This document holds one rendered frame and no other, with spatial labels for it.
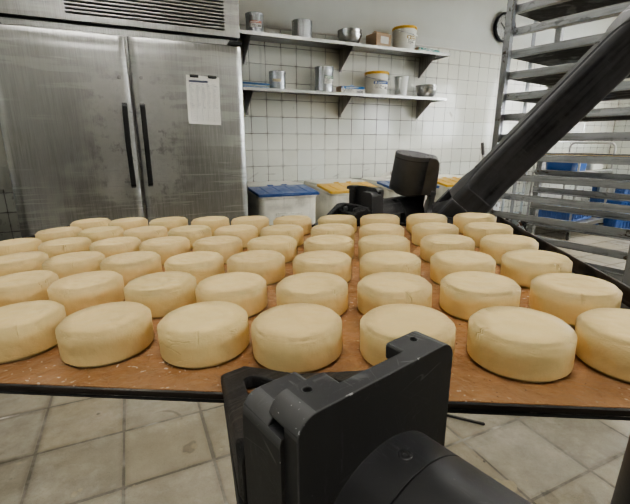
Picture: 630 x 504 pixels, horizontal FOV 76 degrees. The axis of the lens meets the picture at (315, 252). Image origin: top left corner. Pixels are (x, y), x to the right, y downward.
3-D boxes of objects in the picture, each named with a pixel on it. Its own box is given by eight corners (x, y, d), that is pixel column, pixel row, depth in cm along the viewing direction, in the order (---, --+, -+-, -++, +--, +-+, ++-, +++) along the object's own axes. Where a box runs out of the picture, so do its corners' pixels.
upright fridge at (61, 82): (227, 263, 386) (213, 25, 333) (254, 294, 307) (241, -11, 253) (57, 283, 330) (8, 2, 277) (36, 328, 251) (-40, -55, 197)
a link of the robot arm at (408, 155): (459, 243, 61) (453, 225, 69) (480, 168, 57) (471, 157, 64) (380, 229, 63) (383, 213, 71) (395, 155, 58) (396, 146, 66)
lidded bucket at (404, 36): (406, 55, 413) (407, 32, 408) (422, 50, 391) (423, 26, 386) (386, 53, 404) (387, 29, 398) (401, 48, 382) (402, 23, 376)
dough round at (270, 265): (297, 278, 35) (296, 256, 35) (247, 292, 32) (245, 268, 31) (265, 266, 39) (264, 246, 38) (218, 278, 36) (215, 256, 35)
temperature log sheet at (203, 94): (221, 125, 271) (219, 76, 263) (222, 125, 269) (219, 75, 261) (188, 124, 263) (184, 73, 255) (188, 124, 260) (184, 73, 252)
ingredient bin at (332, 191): (330, 271, 361) (331, 185, 341) (302, 254, 417) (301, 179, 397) (381, 264, 384) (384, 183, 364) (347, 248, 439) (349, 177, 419)
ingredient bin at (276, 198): (262, 281, 335) (259, 189, 315) (240, 262, 390) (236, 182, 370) (320, 272, 359) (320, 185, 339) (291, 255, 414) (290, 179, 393)
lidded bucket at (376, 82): (380, 97, 412) (381, 75, 407) (394, 95, 391) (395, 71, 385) (358, 96, 402) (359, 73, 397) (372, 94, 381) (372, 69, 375)
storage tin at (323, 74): (328, 94, 385) (328, 69, 379) (336, 92, 370) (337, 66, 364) (311, 93, 378) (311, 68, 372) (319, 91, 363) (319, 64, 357)
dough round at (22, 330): (-12, 335, 26) (-19, 306, 26) (76, 321, 28) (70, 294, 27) (-46, 374, 22) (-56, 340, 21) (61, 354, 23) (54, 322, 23)
